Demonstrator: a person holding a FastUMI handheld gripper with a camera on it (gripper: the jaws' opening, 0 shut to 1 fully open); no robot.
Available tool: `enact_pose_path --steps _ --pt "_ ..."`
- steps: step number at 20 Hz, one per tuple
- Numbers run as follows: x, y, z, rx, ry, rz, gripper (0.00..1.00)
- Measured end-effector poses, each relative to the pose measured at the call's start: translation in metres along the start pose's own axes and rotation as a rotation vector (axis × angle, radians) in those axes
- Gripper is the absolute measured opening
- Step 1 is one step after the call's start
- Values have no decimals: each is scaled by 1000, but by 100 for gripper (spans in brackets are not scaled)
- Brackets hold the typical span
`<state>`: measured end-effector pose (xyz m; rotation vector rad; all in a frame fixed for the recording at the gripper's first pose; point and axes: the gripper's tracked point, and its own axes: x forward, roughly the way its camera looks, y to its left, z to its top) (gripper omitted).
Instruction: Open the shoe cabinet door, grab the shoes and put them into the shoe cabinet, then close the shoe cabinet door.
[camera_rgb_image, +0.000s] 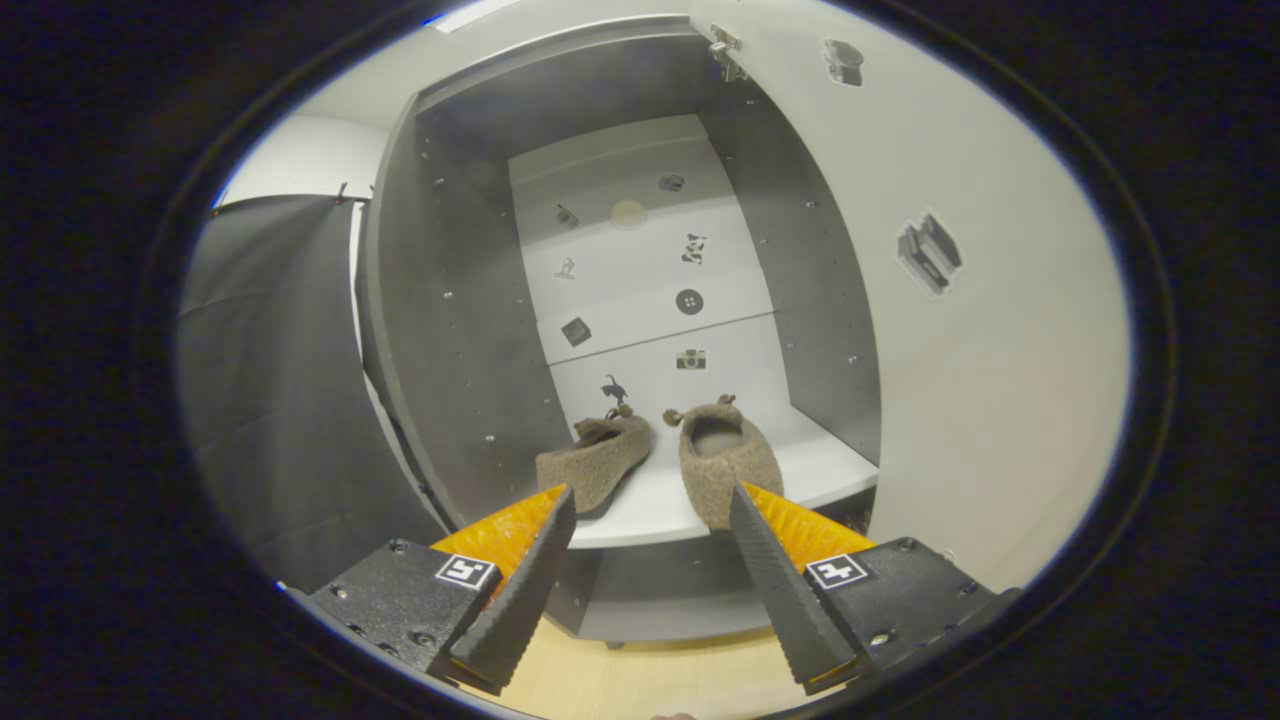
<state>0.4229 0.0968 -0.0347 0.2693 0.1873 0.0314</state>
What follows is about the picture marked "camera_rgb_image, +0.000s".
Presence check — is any white cabinet shelf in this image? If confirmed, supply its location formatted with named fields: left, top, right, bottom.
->
left=560, top=410, right=881, bottom=549

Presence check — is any black backdrop cloth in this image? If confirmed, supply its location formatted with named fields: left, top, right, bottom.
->
left=178, top=185, right=451, bottom=591

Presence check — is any brown fuzzy shoe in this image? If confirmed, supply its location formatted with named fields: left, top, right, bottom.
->
left=535, top=405, right=656, bottom=516
left=663, top=394, right=785, bottom=531

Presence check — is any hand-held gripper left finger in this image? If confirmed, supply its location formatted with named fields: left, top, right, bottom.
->
left=290, top=485, right=578, bottom=696

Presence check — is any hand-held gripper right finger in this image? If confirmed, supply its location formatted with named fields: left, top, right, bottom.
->
left=728, top=482, right=1021, bottom=696

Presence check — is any long ceiling light panel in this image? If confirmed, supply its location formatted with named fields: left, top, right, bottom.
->
left=430, top=0, right=521, bottom=31

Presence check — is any metal door hinge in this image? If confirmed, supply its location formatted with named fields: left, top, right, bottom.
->
left=708, top=25, right=749, bottom=83

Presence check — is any grey shoe cabinet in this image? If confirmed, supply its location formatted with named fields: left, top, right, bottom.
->
left=358, top=15, right=883, bottom=646

